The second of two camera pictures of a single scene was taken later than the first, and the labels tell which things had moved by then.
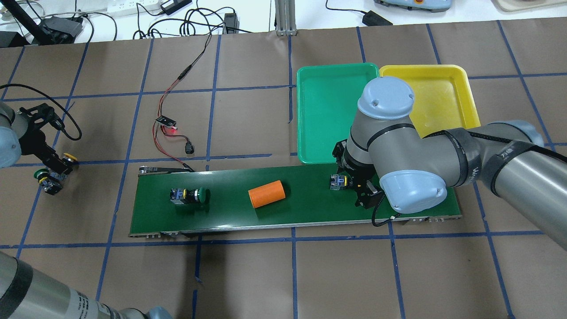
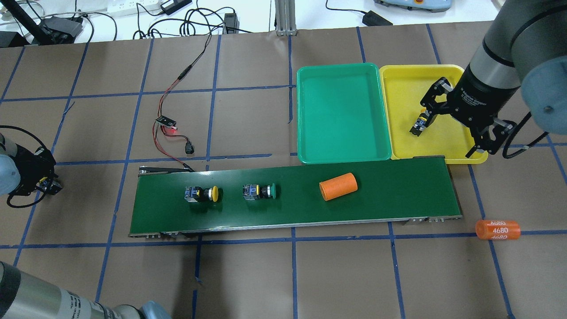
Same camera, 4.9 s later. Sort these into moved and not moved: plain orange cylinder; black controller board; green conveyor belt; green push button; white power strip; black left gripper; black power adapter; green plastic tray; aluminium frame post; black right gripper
Moved: black left gripper; black right gripper; green push button; plain orange cylinder
Not moved: white power strip; black power adapter; aluminium frame post; green conveyor belt; green plastic tray; black controller board
